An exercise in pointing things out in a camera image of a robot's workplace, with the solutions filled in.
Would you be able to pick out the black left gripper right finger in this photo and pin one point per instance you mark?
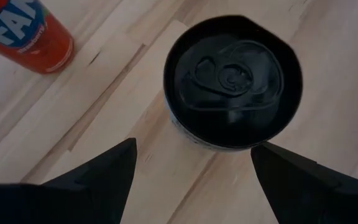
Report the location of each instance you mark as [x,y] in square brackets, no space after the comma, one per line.
[315,199]

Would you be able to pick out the white Celsius Arctic Vibe can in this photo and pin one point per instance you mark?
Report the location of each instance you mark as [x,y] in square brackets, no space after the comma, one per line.
[232,84]

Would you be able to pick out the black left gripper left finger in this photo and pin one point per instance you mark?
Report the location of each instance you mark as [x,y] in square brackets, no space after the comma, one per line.
[57,202]

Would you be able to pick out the orange-red Fanta can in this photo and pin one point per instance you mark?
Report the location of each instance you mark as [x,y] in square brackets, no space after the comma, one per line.
[30,34]

